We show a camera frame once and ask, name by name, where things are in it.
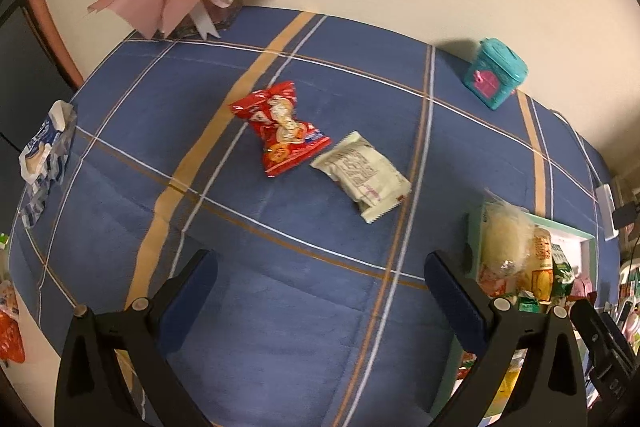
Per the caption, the white power strip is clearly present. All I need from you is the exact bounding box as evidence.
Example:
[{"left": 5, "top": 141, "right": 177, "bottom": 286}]
[{"left": 596, "top": 184, "right": 618, "bottom": 241}]

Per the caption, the blue white crumpled packet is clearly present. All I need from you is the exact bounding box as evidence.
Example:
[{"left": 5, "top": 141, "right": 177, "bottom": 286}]
[{"left": 18, "top": 100, "right": 77, "bottom": 229}]

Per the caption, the red candy wrapper snack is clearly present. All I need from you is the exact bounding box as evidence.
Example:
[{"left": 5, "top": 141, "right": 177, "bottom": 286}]
[{"left": 230, "top": 80, "right": 331, "bottom": 178}]

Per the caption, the large red snack pack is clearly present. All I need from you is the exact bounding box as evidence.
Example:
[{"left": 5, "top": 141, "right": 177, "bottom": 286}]
[{"left": 478, "top": 273, "right": 516, "bottom": 298}]

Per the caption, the teal pink-doored toy box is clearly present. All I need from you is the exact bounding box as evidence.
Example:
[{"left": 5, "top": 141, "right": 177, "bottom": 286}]
[{"left": 462, "top": 38, "right": 528, "bottom": 110}]

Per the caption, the blue plaid tablecloth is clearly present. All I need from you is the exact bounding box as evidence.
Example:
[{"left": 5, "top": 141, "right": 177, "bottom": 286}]
[{"left": 10, "top": 8, "right": 620, "bottom": 426}]

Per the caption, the white tray teal rim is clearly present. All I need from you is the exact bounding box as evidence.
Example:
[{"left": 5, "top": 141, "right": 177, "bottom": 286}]
[{"left": 424, "top": 205, "right": 588, "bottom": 426}]

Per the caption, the black power adapter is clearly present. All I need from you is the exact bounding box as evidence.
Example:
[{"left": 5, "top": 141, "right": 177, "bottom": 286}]
[{"left": 612, "top": 202, "right": 639, "bottom": 230}]

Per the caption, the white grey snack packet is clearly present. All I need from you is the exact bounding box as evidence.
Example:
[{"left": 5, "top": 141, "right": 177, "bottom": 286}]
[{"left": 310, "top": 132, "right": 411, "bottom": 223}]

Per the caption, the beige orange cake roll packet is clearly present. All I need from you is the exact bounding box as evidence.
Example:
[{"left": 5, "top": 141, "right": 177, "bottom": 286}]
[{"left": 520, "top": 227, "right": 553, "bottom": 301}]

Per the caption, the green white milk snack packet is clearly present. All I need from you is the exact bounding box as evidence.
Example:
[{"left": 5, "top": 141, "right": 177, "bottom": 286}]
[{"left": 551, "top": 243, "right": 575, "bottom": 298}]

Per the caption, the pink cake roll packet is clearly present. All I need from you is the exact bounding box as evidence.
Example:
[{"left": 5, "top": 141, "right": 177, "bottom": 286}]
[{"left": 567, "top": 273, "right": 598, "bottom": 305}]

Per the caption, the clear bag round pastry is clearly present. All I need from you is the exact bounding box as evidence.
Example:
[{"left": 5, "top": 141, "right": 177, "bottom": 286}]
[{"left": 480, "top": 193, "right": 534, "bottom": 279}]

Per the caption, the yellow orange snack bag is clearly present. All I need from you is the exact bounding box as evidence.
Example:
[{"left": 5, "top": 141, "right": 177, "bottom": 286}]
[{"left": 491, "top": 349, "right": 527, "bottom": 410}]

